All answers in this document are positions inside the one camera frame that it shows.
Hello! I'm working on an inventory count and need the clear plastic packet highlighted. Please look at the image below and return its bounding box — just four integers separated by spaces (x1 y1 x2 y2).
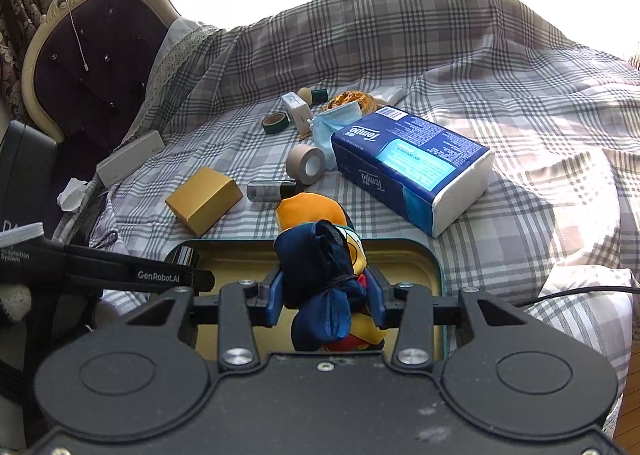
372 87 408 106

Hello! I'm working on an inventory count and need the white lace-trimmed pillow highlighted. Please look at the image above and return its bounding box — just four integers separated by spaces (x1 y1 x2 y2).
122 17 223 140

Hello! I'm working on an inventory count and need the thin pull cord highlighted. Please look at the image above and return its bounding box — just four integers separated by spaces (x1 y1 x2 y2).
52 0 91 73

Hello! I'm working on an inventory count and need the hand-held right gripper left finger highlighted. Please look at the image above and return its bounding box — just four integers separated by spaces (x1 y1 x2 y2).
120 265 287 370

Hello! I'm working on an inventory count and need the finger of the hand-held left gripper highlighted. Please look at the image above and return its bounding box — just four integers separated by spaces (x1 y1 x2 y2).
181 269 216 292

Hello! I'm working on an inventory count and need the orange embroidered pouch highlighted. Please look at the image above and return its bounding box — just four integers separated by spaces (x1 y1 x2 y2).
320 90 376 114

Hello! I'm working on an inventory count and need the black silver cylinder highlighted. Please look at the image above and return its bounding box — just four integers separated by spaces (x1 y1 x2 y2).
246 180 303 203

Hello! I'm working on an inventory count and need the navy orange cloth bundle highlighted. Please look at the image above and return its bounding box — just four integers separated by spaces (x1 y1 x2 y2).
272 192 388 353

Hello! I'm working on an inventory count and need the blue face mask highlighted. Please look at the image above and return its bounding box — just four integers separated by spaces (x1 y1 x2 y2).
309 101 363 170

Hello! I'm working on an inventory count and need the blue tissue pack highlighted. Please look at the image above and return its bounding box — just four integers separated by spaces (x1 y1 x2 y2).
330 106 496 238

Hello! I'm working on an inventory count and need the grey plaid blanket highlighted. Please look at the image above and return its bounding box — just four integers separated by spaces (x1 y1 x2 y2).
60 0 640 386

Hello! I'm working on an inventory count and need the green metal tray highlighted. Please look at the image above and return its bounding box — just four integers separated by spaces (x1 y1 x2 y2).
165 237 446 361

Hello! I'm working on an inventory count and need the purple tufted headboard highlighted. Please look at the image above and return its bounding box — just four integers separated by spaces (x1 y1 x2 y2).
21 0 181 146

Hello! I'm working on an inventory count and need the white phone box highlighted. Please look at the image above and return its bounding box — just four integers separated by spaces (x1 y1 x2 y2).
96 130 166 187

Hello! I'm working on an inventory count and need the crumpled white tissue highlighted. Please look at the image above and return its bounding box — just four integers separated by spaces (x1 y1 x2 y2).
56 177 91 213

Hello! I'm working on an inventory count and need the green tape roll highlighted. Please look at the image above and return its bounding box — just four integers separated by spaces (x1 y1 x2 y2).
261 113 291 136

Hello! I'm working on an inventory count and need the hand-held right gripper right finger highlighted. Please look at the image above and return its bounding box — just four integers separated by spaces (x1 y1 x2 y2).
367 269 538 370

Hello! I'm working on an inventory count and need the black cable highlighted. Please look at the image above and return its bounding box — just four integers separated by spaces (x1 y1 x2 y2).
515 285 640 308

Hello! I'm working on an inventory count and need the beige tape roll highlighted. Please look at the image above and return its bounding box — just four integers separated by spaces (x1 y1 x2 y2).
285 144 328 184

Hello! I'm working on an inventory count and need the gold cardboard box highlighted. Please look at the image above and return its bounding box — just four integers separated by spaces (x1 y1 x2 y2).
165 166 244 238

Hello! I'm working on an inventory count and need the small white tissue pack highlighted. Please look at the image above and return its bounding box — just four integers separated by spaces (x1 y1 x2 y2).
281 92 315 132

